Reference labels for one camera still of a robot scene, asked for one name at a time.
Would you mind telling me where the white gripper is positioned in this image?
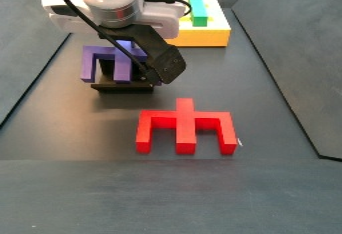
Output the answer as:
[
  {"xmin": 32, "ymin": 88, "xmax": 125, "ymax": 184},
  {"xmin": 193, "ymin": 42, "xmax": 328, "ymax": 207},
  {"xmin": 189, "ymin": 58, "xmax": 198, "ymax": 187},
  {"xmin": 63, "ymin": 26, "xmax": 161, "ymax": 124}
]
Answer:
[{"xmin": 42, "ymin": 0, "xmax": 186, "ymax": 39}]

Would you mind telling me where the purple E-shaped block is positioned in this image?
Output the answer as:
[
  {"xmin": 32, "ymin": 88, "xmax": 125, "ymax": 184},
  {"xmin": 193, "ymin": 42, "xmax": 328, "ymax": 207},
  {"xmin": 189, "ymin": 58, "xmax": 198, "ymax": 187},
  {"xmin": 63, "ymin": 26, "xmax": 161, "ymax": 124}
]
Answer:
[{"xmin": 81, "ymin": 46, "xmax": 145, "ymax": 85}]

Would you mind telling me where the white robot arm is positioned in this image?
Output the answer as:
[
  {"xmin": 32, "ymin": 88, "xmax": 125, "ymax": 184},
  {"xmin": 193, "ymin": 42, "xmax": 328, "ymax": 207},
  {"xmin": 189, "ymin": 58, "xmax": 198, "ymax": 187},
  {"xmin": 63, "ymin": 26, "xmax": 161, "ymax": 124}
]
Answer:
[{"xmin": 42, "ymin": 0, "xmax": 190, "ymax": 39}]

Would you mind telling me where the yellow board base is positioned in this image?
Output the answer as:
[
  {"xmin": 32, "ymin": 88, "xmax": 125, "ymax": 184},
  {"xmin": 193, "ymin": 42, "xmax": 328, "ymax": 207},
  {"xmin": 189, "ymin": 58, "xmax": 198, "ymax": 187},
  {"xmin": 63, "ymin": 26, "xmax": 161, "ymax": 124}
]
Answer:
[{"xmin": 167, "ymin": 0, "xmax": 232, "ymax": 47}]

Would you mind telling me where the green bar block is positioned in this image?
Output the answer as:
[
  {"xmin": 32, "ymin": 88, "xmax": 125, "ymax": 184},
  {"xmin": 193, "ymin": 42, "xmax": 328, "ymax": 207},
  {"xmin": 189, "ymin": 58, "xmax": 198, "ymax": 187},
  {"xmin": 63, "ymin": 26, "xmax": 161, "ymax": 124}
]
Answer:
[{"xmin": 189, "ymin": 0, "xmax": 209, "ymax": 27}]

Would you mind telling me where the red E-shaped block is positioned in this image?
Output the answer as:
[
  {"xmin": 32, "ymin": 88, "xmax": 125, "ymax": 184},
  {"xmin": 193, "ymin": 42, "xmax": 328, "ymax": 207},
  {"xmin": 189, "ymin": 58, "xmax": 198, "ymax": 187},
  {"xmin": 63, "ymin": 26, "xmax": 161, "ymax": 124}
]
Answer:
[{"xmin": 137, "ymin": 98, "xmax": 238, "ymax": 155}]

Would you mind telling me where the black camera cable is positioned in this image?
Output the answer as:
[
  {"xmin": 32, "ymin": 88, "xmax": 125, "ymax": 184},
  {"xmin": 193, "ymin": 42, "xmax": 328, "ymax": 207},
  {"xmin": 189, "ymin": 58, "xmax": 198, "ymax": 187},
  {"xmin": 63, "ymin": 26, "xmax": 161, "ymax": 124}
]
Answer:
[{"xmin": 51, "ymin": 0, "xmax": 194, "ymax": 82}]

